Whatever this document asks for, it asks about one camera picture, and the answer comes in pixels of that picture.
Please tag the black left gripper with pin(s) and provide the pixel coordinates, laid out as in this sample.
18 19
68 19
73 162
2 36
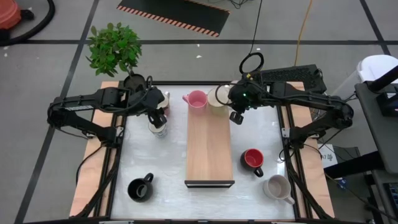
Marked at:
146 98

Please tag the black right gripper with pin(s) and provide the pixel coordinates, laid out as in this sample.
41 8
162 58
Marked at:
244 95

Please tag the white grey patterned mug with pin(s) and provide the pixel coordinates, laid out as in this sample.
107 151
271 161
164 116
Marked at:
158 132

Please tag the pale yellow-green mug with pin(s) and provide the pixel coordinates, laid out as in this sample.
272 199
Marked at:
216 104

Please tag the pink mug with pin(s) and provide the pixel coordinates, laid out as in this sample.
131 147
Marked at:
197 101

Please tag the black mug red inside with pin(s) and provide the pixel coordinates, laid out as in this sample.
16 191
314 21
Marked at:
252 158

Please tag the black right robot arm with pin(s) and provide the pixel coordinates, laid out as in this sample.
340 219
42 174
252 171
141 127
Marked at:
311 99

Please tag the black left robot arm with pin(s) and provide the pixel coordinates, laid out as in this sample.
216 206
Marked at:
77 102

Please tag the beige mug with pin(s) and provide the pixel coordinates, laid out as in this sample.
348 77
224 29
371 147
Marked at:
276 188

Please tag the green potted plant black pot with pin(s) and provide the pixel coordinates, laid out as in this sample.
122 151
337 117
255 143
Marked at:
113 49

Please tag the white paper label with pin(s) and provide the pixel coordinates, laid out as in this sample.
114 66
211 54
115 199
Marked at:
328 155

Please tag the light wooden side board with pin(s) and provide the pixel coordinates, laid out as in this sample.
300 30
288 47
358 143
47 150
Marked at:
82 186
318 186

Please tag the black hazard-striped floor mat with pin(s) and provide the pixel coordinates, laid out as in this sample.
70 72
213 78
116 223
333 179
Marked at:
174 12

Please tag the black desk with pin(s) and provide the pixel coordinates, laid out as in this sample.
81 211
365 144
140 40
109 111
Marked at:
379 133

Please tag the white plastic bin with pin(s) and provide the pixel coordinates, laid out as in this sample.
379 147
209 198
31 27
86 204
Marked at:
376 67

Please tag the orange-red vacuum cleaner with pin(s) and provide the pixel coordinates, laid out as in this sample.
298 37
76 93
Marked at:
7 14

